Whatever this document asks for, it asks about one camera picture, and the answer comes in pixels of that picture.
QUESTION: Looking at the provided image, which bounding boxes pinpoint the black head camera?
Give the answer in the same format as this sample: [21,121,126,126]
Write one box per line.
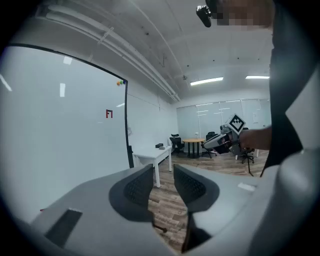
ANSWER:
[196,0,213,28]

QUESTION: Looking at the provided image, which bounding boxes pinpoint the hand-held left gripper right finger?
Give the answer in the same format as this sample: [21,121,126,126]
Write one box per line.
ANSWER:
[173,163,221,214]

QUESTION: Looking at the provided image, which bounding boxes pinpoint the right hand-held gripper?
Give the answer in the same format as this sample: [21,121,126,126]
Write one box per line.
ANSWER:
[203,113,247,156]

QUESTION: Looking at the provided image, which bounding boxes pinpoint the person's right forearm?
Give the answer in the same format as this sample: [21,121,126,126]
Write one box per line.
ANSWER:
[239,126,273,151]

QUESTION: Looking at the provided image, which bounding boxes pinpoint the person's black shirt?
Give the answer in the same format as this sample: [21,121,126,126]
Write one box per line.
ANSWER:
[259,0,320,178]

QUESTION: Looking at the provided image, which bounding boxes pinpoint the person's head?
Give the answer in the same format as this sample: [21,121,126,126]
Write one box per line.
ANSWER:
[216,0,275,32]

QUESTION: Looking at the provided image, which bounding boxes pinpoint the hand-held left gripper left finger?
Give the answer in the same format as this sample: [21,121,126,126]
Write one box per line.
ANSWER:
[108,163,155,223]

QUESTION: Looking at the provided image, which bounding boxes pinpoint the frosted glass partition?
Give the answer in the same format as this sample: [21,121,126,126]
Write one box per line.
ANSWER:
[176,98,272,141]

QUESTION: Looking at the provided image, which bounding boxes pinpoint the white ceiling pipes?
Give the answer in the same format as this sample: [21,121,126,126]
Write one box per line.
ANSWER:
[46,4,181,102]

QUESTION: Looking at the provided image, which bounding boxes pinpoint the round wooden table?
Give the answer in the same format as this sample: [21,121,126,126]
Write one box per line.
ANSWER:
[181,138,206,159]

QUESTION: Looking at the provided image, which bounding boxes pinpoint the large whiteboard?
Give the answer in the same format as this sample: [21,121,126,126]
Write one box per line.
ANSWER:
[0,43,130,226]

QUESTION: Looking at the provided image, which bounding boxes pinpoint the black office chair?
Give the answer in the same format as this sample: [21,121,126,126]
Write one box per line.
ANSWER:
[236,146,256,165]
[201,131,219,159]
[169,133,185,157]

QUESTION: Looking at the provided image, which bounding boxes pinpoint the white rectangular table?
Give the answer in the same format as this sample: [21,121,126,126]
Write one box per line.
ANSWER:
[132,145,173,188]

